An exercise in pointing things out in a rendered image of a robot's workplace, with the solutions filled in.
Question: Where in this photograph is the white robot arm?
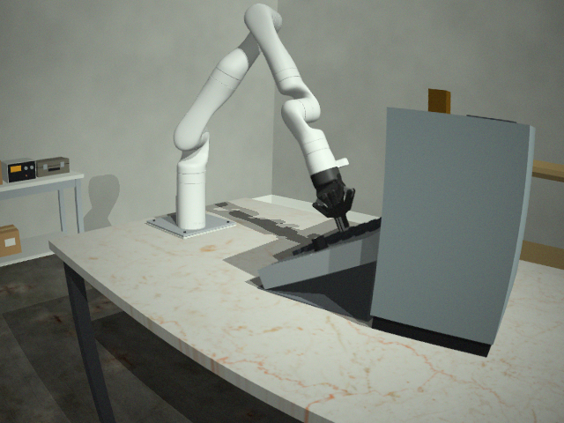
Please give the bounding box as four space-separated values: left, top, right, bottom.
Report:
174 4 349 230

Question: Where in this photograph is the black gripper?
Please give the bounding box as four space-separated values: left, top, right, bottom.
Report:
310 167 355 232

